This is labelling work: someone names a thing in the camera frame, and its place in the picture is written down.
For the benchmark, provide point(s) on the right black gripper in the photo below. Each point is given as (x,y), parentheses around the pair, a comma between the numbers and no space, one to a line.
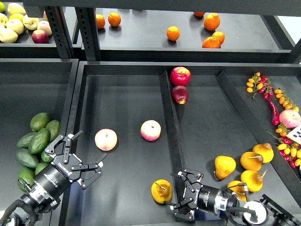
(204,198)

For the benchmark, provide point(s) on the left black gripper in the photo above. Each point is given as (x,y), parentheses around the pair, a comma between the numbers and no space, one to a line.
(67,168)

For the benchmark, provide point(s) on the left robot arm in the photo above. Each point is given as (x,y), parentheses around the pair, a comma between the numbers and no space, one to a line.
(43,196)

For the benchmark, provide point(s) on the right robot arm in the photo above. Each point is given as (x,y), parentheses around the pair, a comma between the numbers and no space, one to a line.
(226,204)

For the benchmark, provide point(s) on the green avocado left pile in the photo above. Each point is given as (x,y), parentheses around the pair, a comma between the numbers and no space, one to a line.
(24,141)

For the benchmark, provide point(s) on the pale yellow pear bottom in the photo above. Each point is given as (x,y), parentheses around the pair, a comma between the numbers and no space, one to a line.
(7,35)

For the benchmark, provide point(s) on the pink apple left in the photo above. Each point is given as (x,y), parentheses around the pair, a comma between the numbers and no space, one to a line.
(106,139)

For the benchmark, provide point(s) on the pink apple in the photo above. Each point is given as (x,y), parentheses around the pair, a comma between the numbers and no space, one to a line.
(150,130)
(106,139)

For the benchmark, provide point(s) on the pink apple centre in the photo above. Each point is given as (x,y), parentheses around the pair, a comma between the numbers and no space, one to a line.
(150,130)

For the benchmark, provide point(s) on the black left tray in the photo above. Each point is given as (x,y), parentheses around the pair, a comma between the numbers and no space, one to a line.
(29,87)

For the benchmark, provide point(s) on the black tray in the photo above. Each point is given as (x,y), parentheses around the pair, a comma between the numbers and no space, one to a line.
(29,87)
(220,118)

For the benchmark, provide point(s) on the black middle tray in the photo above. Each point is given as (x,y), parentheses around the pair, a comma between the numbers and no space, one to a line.
(220,118)

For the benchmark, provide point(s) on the dark red apple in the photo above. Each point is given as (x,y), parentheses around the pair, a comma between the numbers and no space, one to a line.
(180,94)

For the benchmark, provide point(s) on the lower cherry tomato bunch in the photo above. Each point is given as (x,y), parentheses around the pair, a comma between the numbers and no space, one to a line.
(290,150)

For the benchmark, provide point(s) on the cherry tomato bunch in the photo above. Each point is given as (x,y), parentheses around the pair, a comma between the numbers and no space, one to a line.
(259,84)
(290,150)

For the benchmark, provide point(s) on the red chili pepper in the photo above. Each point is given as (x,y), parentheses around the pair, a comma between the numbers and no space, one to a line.
(274,113)

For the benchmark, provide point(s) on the bright red apple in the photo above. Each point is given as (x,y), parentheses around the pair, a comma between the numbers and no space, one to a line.
(180,76)

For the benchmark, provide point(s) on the checkered marker card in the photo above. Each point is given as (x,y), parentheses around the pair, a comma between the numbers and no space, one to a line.
(295,134)

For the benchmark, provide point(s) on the black upper left shelf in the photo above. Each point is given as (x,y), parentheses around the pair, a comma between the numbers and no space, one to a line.
(24,47)

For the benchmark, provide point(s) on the pink peach right tray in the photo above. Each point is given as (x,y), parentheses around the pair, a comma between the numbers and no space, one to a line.
(290,118)

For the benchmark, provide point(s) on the upper cherry tomato bunch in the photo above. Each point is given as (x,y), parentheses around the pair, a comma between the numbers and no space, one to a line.
(259,84)

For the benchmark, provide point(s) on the red apple upper shelf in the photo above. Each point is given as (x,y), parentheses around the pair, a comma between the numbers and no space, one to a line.
(40,37)

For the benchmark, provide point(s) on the pale peach upper shelf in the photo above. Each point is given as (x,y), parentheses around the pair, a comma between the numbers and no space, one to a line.
(45,26)

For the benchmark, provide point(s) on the pale yellow apple with stem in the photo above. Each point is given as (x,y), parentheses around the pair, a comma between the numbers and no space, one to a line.
(31,23)

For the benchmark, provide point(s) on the orange far left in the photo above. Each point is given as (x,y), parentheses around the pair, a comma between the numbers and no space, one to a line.
(100,21)

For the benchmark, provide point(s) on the pale yellow apple middle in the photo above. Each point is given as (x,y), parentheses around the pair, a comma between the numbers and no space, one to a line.
(16,25)

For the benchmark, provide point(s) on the black perforated upright post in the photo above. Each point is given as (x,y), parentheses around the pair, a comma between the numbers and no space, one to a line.
(60,31)

